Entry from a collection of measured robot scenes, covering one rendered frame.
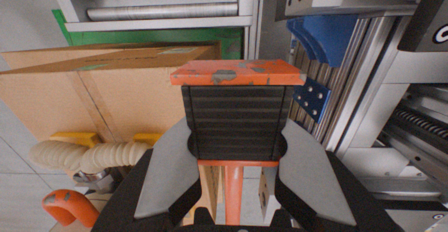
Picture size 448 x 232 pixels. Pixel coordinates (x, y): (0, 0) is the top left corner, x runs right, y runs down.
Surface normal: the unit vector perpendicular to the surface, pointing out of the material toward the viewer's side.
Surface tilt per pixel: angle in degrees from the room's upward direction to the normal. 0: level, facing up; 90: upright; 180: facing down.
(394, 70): 0
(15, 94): 0
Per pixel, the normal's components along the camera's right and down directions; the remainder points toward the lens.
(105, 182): 0.84, 0.24
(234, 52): -0.04, 0.47
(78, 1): 1.00, 0.00
